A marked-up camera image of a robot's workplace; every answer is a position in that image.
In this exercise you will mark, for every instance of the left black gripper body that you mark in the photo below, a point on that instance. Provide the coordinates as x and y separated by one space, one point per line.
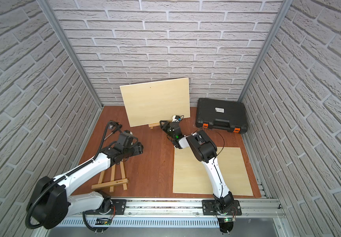
135 148

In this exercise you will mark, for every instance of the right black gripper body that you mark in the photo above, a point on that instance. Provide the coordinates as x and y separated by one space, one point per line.
170 132

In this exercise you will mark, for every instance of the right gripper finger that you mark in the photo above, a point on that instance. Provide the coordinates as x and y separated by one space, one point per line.
169 124
163 125

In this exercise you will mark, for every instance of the light plywood board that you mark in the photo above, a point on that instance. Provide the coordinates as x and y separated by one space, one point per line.
149 103
191 177

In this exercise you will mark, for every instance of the small wooden easel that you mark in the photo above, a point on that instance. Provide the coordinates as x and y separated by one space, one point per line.
153 125
113 181

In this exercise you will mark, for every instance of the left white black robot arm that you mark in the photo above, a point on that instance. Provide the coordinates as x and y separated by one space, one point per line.
52 199

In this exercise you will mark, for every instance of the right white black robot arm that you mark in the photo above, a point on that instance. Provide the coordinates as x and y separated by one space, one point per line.
205 151

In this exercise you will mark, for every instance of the small black clamp part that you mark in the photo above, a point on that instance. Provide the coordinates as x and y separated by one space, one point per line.
112 124

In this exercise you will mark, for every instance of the black plastic tool case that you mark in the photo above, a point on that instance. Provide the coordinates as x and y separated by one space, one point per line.
219 114

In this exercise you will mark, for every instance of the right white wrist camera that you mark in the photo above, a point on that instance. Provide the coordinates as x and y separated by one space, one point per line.
177 118

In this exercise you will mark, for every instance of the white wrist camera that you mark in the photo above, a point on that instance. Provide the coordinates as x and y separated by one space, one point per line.
177 118
134 140

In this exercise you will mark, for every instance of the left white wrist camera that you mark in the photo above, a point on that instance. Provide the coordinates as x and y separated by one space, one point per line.
134 140

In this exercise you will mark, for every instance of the black handled screwdriver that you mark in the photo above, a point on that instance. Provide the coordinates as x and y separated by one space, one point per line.
113 132

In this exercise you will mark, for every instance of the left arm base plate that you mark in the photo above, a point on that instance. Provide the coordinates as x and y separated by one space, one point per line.
110 207

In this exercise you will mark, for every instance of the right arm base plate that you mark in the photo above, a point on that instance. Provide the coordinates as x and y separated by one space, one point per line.
215 208

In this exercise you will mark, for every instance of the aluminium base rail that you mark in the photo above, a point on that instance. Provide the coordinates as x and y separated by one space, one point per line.
181 207

